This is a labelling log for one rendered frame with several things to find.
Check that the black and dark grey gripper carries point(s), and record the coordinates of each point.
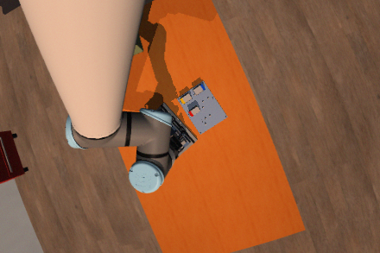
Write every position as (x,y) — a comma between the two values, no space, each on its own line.
(176,145)

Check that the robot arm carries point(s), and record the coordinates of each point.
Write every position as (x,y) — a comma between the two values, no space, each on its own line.
(88,48)

